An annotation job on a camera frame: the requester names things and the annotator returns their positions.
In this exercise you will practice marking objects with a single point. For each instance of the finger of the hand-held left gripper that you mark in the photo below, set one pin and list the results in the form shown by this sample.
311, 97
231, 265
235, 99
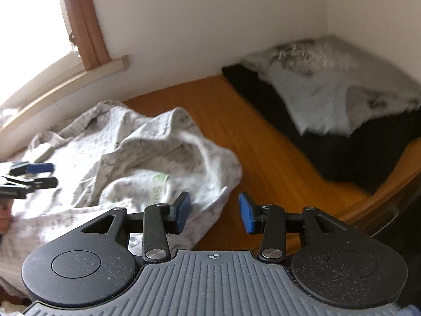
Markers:
39, 168
39, 182

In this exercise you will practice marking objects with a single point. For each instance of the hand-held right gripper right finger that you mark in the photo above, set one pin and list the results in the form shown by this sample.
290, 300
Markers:
247, 212

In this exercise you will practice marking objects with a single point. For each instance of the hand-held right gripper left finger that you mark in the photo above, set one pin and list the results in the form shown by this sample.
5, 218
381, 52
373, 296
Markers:
181, 212

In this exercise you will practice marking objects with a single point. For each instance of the grey patterned hooded robe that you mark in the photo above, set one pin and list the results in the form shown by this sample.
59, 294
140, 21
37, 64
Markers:
131, 151

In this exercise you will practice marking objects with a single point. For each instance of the person's left hand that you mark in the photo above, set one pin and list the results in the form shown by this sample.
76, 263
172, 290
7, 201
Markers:
6, 219

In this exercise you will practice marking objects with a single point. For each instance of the beige window sill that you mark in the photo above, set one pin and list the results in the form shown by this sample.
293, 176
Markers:
65, 84

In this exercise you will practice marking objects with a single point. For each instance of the black folded garment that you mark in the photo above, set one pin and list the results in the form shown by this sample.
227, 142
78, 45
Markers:
345, 158

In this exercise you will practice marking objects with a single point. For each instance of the window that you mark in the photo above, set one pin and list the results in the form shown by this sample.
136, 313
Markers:
29, 33

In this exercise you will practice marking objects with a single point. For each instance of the grey printed t-shirt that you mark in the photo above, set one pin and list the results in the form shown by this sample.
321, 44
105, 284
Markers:
315, 92

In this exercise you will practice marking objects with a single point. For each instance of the wooden window frame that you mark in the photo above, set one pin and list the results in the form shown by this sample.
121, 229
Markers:
85, 19

